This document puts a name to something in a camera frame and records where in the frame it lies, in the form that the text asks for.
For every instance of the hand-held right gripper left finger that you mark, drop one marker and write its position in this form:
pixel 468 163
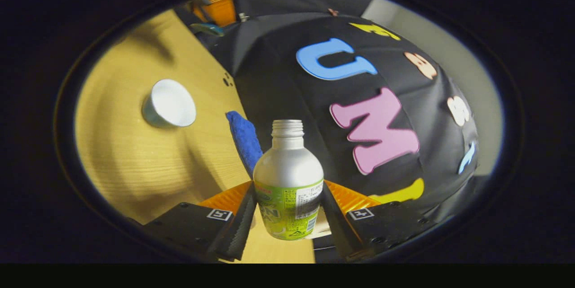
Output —
pixel 240 229

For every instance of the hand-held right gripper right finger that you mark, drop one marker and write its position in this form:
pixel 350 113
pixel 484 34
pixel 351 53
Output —
pixel 337 225

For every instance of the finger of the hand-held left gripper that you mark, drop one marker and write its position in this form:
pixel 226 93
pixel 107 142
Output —
pixel 220 9

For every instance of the silver water bottle green label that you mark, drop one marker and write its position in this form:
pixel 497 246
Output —
pixel 287 175

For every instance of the teal teacup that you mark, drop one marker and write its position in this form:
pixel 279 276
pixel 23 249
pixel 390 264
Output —
pixel 173 104

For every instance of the blue cloth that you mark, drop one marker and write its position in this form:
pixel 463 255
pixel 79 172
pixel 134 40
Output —
pixel 247 144

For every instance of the black backdrop cloth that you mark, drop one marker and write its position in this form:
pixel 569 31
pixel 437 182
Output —
pixel 278 86

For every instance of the small red clip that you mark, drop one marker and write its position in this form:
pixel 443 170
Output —
pixel 332 11

